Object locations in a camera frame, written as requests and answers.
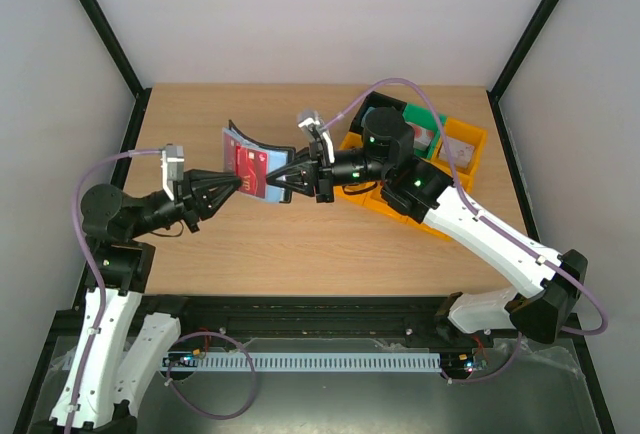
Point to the left frame post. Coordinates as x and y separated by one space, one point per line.
109 39

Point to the black bin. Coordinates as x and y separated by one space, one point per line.
372 101

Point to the yellow bin front middle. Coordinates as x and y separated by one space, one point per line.
374 202

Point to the white pink card stack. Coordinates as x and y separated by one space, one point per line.
462 152

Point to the right frame post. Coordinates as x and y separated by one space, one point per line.
537 22

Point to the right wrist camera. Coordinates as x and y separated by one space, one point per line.
314 128

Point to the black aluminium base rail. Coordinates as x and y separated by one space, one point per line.
411 320

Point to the frame post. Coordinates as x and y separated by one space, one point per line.
109 39
537 22

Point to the yellow bin front left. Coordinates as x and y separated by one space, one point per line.
350 180

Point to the slotted cable duct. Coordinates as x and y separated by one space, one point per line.
272 362

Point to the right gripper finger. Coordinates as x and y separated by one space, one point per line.
294 177
302 156

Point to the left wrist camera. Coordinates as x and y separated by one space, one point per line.
172 168

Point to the yellow bin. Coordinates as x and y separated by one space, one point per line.
350 180
374 202
477 136
426 228

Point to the black leather card holder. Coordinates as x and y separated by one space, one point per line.
278 156

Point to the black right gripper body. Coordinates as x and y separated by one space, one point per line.
323 174

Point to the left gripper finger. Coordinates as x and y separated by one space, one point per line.
213 198
205 179

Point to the green bin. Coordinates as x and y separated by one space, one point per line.
423 117

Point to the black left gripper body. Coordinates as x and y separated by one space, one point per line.
189 204

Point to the white red circle card stack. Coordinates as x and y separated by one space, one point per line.
422 137

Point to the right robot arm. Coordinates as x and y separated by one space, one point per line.
543 282

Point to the yellow bin front right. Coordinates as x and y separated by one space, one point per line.
426 228

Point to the yellow bin back right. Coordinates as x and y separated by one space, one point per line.
477 136

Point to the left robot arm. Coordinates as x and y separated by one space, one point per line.
107 380

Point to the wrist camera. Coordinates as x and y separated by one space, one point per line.
172 168
314 128

